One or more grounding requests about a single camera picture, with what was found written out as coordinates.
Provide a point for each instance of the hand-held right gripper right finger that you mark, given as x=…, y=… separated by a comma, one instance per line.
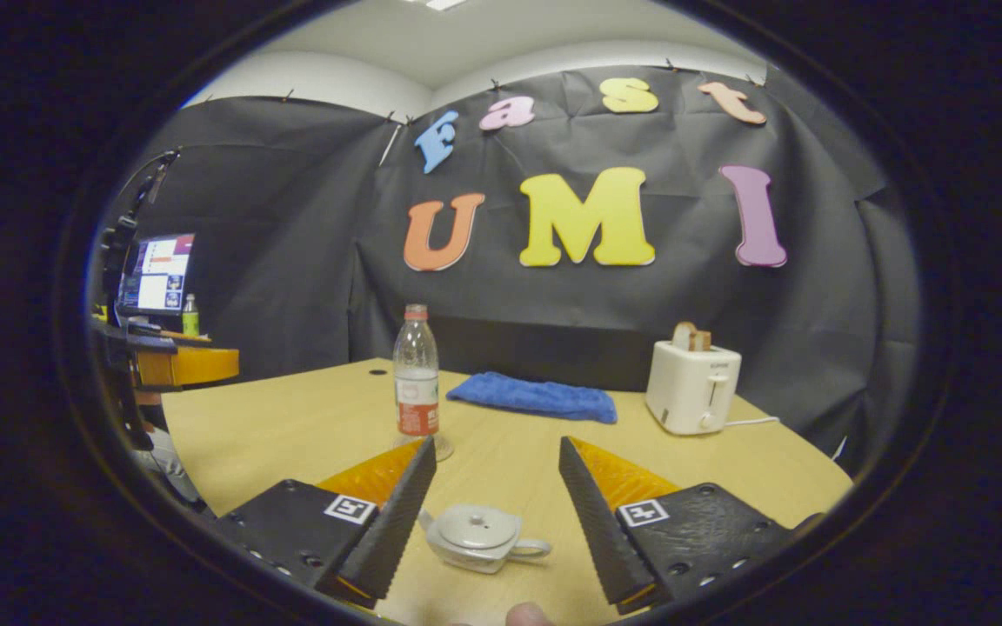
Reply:
x=605, y=539

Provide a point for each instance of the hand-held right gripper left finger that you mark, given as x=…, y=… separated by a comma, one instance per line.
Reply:
x=397, y=530

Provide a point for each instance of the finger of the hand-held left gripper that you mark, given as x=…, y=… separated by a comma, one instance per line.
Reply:
x=197, y=365

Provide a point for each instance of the white ceramic teacup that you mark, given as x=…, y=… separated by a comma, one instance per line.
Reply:
x=475, y=556

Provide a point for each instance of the round wooden coaster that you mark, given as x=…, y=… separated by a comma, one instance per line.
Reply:
x=444, y=449

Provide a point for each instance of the clear plastic water bottle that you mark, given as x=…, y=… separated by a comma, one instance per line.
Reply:
x=417, y=391

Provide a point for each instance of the green drink bottle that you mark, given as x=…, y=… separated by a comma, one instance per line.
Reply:
x=190, y=320

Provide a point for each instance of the computer monitor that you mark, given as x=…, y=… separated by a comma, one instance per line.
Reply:
x=157, y=274

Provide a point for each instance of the blue towel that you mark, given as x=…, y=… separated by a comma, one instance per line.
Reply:
x=536, y=398

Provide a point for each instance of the white toaster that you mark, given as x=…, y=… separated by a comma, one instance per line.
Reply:
x=688, y=387

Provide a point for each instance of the bread slice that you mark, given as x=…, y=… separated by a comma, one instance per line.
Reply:
x=691, y=337

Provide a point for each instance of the ceiling light panel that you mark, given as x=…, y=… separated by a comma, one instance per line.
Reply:
x=440, y=3

